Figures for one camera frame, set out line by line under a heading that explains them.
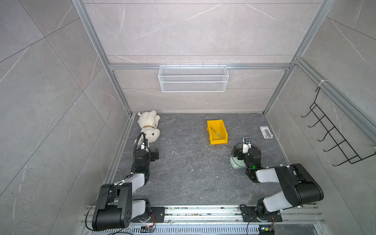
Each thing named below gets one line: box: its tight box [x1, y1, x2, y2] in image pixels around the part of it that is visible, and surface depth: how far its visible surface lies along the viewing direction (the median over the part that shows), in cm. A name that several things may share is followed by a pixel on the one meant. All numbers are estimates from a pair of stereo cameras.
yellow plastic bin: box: [206, 119, 229, 145], surface depth 107 cm
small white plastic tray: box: [259, 125, 274, 139], surface depth 109 cm
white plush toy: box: [134, 110, 161, 146], surface depth 105 cm
